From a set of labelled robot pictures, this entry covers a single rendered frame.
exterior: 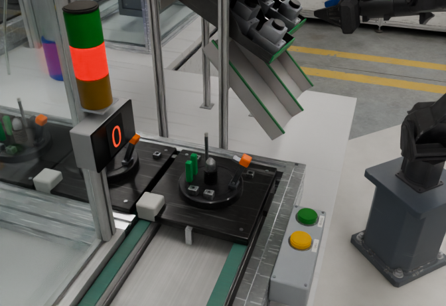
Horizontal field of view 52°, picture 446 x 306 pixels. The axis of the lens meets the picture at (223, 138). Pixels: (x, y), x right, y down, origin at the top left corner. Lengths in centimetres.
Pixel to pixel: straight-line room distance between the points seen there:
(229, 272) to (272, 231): 13
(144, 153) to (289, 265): 46
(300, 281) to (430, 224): 28
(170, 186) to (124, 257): 20
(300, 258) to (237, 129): 62
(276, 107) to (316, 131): 26
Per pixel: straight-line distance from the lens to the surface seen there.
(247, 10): 107
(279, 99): 122
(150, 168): 108
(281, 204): 100
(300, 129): 143
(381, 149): 140
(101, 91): 72
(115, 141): 77
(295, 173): 108
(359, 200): 119
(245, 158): 92
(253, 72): 121
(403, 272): 102
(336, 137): 142
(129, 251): 92
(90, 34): 68
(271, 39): 105
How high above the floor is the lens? 161
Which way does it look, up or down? 33 degrees down
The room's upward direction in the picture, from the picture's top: straight up
